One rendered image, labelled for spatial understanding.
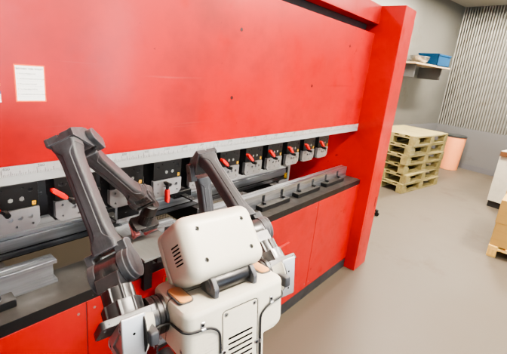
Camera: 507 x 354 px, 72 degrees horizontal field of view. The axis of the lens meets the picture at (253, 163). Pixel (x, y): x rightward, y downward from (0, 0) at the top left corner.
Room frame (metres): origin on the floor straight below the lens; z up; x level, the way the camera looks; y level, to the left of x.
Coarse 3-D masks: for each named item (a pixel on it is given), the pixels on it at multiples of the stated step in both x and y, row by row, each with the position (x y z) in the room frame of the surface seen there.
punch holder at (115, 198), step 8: (128, 168) 1.34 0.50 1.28; (136, 168) 1.37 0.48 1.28; (136, 176) 1.37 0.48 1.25; (104, 184) 1.30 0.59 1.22; (104, 192) 1.31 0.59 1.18; (112, 192) 1.29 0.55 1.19; (120, 192) 1.31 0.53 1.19; (104, 200) 1.31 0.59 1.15; (112, 200) 1.29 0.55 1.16; (120, 200) 1.31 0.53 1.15
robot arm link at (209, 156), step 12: (192, 156) 1.25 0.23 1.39; (204, 156) 1.20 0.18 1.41; (216, 156) 1.22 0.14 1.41; (204, 168) 1.19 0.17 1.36; (216, 168) 1.16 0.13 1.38; (216, 180) 1.13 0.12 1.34; (228, 180) 1.12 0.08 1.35; (228, 192) 1.08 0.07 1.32; (228, 204) 1.07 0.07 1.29; (240, 204) 1.04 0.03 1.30; (252, 216) 1.03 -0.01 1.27
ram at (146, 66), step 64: (0, 0) 1.04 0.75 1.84; (64, 0) 1.17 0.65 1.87; (128, 0) 1.34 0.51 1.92; (192, 0) 1.57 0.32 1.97; (256, 0) 1.87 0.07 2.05; (0, 64) 1.03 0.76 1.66; (64, 64) 1.17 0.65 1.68; (128, 64) 1.34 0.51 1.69; (192, 64) 1.58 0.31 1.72; (256, 64) 1.91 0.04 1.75; (320, 64) 2.41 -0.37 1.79; (0, 128) 1.02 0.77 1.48; (64, 128) 1.16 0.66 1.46; (128, 128) 1.34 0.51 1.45; (192, 128) 1.60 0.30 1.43; (256, 128) 1.95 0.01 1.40
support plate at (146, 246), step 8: (152, 232) 1.36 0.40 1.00; (160, 232) 1.36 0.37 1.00; (136, 240) 1.28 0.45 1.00; (144, 240) 1.28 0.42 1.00; (152, 240) 1.29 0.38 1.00; (136, 248) 1.21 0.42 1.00; (144, 248) 1.22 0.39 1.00; (152, 248) 1.23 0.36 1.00; (144, 256) 1.17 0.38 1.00; (152, 256) 1.17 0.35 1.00; (160, 256) 1.19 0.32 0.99
